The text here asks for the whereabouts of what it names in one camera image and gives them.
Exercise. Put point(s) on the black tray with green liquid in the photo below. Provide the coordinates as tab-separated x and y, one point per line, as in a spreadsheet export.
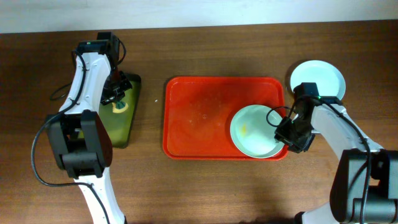
124	124

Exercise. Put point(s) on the pale green plate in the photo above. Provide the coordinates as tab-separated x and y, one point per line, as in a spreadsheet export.
252	131

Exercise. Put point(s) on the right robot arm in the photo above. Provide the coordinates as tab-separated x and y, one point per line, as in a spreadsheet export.
364	189

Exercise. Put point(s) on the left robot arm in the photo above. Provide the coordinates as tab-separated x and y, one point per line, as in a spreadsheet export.
80	143

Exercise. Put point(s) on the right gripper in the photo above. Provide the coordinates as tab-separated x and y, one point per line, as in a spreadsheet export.
285	135

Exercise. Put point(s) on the light blue top plate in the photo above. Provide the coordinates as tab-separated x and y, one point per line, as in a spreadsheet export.
329	80

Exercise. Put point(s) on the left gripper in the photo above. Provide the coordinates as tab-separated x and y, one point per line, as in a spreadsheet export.
115	92

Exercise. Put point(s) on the red plastic serving tray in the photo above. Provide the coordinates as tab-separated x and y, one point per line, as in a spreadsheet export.
199	110

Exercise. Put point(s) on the green and yellow sponge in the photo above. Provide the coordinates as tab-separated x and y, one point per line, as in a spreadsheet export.
119	107

